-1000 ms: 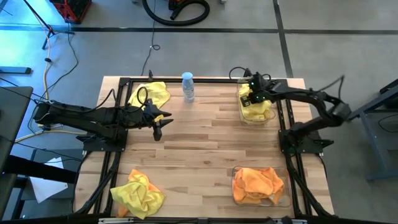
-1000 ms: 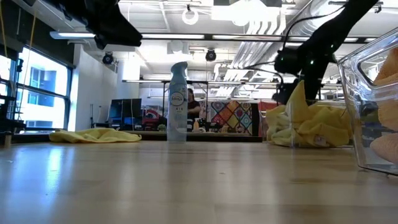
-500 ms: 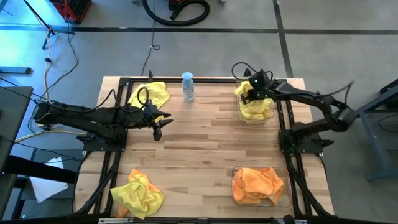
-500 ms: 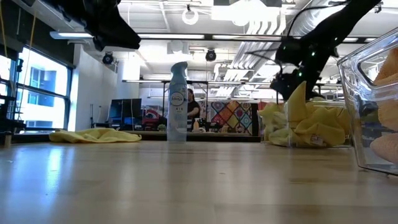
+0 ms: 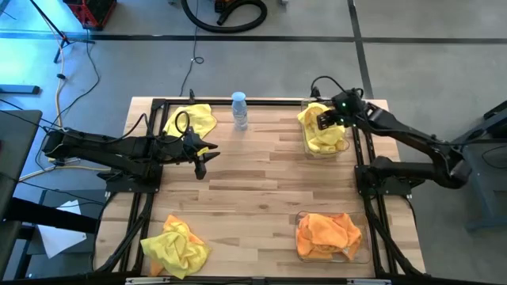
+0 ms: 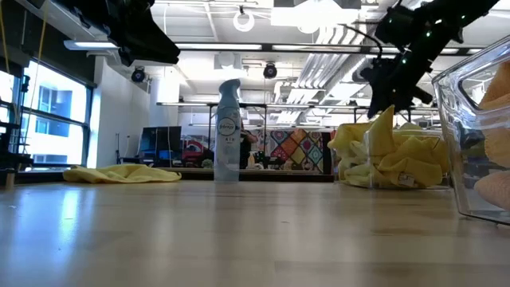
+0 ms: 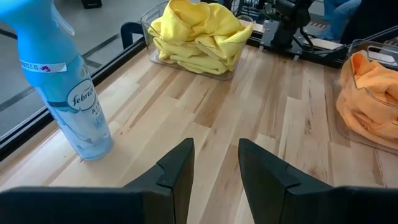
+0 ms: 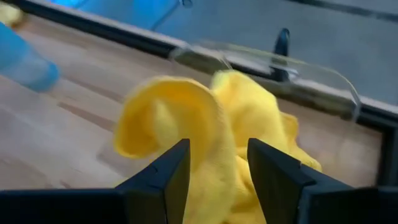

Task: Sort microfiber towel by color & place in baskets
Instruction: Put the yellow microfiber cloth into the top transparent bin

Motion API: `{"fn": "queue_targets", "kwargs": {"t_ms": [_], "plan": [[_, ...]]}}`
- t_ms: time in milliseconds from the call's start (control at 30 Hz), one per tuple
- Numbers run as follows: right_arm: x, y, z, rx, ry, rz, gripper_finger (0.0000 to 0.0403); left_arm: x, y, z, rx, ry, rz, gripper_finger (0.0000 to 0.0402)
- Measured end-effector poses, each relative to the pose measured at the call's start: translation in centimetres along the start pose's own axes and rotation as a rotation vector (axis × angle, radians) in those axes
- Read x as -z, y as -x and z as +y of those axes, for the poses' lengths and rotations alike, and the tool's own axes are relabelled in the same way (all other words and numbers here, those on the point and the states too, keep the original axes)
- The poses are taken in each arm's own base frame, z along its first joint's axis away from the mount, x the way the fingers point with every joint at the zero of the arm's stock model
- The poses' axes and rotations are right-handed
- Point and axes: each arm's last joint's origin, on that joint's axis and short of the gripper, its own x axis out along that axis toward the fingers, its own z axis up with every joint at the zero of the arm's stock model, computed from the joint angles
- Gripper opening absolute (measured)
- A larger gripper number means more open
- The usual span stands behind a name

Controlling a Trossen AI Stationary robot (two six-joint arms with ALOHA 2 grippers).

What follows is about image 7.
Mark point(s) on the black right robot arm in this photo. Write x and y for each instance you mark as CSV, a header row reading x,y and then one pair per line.
x,y
289,28

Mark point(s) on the person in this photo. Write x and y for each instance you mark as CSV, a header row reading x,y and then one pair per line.
x,y
339,18

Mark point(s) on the orange microfiber towel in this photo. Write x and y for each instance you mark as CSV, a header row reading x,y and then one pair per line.
x,y
373,81
367,118

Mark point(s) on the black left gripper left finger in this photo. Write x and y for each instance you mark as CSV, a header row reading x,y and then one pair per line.
x,y
140,205

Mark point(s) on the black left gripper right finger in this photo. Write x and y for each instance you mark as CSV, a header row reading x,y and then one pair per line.
x,y
295,205

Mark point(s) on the black table clamp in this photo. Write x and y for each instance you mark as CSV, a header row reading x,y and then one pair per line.
x,y
127,29

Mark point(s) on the blue Febreze spray bottle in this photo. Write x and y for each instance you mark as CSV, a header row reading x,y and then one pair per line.
x,y
77,124

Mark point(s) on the clear plastic basket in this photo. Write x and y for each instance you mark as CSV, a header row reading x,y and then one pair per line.
x,y
357,140
144,25

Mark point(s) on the small black floor box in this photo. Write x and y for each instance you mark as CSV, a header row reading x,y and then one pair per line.
x,y
91,3

